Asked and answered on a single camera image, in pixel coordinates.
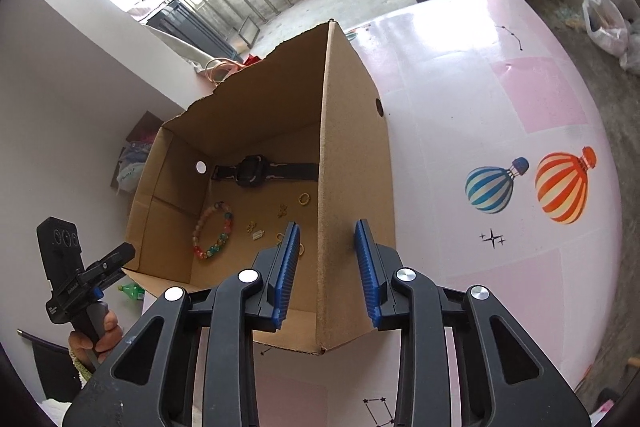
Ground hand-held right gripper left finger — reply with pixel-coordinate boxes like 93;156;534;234
62;220;302;427

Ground pink balloon print tablecloth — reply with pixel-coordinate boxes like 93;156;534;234
142;0;623;427

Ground large brown cardboard box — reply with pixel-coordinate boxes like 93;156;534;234
121;20;398;356

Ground open cardboard box with clothes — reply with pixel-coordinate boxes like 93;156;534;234
112;111;166;195

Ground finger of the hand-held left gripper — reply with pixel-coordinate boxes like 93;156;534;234
79;243;137;304

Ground white plastic bag with scraps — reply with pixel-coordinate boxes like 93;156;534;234
581;0;640;75

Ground black smartwatch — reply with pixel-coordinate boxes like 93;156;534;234
212;155;319;189

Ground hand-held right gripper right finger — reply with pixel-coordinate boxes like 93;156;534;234
354;218;591;427

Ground white filled bag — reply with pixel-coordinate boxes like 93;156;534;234
116;161;147;194

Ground coiled pale hose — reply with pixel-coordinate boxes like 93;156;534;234
204;58;242;84

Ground person's left hand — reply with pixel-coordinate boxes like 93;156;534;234
67;309;123;380

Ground multicolour bead necklace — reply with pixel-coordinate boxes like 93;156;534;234
191;201;236;263

